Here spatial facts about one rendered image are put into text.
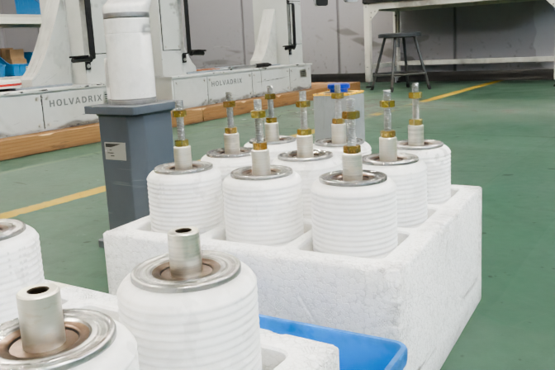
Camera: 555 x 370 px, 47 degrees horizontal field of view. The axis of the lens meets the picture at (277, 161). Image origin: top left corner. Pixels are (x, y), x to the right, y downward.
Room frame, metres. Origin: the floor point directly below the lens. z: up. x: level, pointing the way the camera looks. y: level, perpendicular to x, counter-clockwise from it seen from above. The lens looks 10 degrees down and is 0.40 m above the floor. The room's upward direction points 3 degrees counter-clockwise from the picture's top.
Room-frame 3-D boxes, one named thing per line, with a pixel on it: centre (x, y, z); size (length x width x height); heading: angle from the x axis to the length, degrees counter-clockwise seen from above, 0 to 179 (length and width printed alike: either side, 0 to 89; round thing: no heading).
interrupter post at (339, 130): (0.96, -0.10, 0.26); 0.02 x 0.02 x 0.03
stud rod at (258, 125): (0.75, 0.02, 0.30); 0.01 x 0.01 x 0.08
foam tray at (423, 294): (0.86, -0.04, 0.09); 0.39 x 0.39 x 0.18; 60
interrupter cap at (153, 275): (0.42, 0.07, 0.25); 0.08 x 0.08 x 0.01
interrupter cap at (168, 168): (0.81, 0.12, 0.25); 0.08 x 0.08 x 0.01
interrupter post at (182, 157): (0.81, 0.12, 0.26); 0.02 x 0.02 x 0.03
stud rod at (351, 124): (0.70, -0.08, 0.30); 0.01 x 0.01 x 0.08
